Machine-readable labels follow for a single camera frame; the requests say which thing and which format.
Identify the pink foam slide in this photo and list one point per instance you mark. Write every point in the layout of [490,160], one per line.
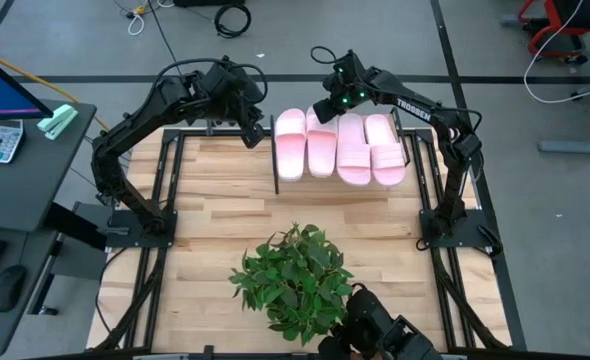
[386,155]
[321,150]
[353,155]
[290,150]

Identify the green plant in black pot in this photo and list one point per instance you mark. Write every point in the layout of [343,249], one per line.
[290,285]

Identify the black computer mouse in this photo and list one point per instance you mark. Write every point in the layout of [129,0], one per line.
[8,287]

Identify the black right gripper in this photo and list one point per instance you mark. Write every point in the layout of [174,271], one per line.
[352,82]

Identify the black mechanical device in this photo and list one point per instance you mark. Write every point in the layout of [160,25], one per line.
[380,330]

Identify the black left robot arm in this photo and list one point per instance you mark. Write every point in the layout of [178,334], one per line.
[120,145]

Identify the black aluminium table frame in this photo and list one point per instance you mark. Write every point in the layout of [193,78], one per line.
[420,165]

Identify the red and black cart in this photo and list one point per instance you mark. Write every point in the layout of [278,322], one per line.
[555,20]

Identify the black desk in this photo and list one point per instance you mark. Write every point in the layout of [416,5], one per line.
[20,190]

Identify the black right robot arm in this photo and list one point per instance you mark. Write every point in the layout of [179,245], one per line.
[455,150]

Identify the black floor box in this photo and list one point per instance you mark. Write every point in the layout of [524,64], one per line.
[205,2]

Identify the black computer monitor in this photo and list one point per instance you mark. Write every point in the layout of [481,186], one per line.
[0,95]

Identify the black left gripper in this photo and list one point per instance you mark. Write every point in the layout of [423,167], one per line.
[235,95]

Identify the mint green stapler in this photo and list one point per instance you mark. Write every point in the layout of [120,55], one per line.
[57,121]

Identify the wooden shelf with black frame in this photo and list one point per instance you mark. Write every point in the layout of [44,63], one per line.
[275,170]

